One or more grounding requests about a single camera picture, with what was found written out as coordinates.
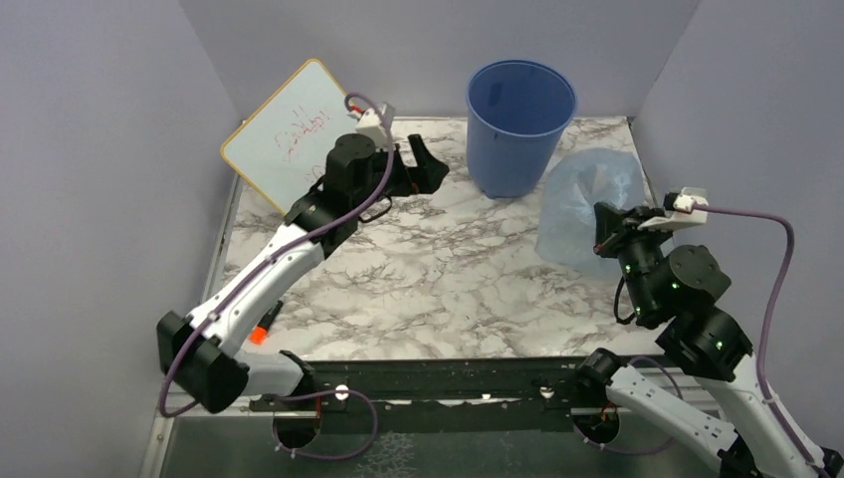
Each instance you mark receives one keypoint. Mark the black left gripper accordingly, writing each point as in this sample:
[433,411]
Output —
[426,178]

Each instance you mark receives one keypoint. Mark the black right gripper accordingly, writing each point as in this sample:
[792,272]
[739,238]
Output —
[611,222]

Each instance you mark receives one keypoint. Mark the light blue trash bag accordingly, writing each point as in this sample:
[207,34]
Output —
[566,228]

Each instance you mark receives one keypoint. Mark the blue plastic trash bin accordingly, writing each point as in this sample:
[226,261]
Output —
[518,110]

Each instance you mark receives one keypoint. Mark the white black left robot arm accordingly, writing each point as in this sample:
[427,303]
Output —
[202,352]

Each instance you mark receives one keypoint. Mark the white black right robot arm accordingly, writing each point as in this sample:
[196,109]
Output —
[757,438]

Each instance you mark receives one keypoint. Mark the yellow-framed whiteboard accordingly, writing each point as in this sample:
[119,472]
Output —
[280,149]

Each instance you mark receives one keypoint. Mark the black orange marker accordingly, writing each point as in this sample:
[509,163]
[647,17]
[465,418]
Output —
[261,330]

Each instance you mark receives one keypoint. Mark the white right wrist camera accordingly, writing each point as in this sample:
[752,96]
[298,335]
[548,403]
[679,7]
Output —
[679,211]

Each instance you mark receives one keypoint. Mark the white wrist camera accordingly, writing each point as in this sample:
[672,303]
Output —
[679,211]
[371,126]

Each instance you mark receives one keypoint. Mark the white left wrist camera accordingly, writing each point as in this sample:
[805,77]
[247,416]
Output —
[371,126]

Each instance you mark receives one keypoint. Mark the black metal mounting rail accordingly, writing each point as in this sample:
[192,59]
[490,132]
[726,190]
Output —
[440,395]

